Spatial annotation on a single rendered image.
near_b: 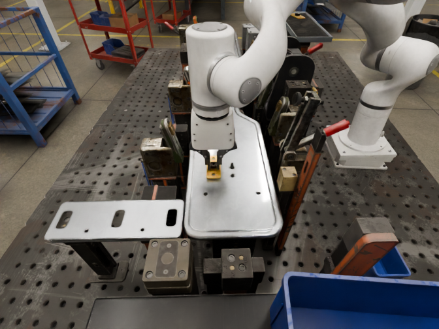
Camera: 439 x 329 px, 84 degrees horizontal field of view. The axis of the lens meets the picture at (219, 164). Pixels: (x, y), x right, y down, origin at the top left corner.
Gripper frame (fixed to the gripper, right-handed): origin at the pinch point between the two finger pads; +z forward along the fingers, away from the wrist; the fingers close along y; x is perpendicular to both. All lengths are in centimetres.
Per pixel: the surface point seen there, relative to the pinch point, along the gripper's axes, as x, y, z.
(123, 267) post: 14.1, 29.0, 32.5
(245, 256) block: 28.2, -5.2, -4.7
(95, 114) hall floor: -181, 129, 102
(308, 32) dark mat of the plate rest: -59, -38, -13
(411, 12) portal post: -335, -275, 43
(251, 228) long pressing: 18.5, -8.0, 3.0
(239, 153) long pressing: -5.6, -7.5, 2.9
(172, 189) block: 5.5, 10.7, 5.0
